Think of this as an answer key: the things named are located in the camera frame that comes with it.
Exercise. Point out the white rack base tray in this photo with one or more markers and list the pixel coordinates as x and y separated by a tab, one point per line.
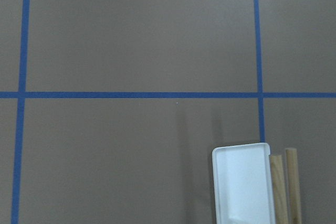
242	184

